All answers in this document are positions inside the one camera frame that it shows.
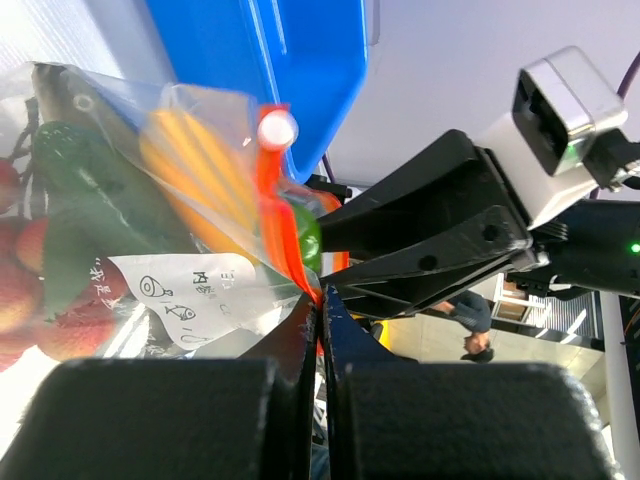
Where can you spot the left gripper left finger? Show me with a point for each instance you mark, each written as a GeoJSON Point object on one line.
{"type": "Point", "coordinates": [243, 418]}

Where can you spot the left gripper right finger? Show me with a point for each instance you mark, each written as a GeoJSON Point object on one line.
{"type": "Point", "coordinates": [390, 418]}

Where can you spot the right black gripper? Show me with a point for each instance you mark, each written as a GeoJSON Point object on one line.
{"type": "Point", "coordinates": [454, 192]}

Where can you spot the red cherry tomato bunch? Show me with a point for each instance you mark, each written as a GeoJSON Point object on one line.
{"type": "Point", "coordinates": [80, 331]}

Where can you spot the yellow bell pepper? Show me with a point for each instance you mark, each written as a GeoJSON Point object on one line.
{"type": "Point", "coordinates": [203, 179]}

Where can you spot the clear orange zip top bag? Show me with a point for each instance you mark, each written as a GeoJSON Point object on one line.
{"type": "Point", "coordinates": [177, 303]}

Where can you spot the green chili pepper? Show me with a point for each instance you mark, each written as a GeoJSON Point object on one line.
{"type": "Point", "coordinates": [292, 240]}

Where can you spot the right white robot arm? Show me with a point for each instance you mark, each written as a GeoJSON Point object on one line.
{"type": "Point", "coordinates": [597, 254]}

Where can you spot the person in background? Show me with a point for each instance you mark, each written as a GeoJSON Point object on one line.
{"type": "Point", "coordinates": [472, 312]}

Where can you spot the blue plastic bin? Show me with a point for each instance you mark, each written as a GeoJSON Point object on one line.
{"type": "Point", "coordinates": [310, 55]}

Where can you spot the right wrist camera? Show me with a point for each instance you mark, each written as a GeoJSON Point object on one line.
{"type": "Point", "coordinates": [562, 103]}

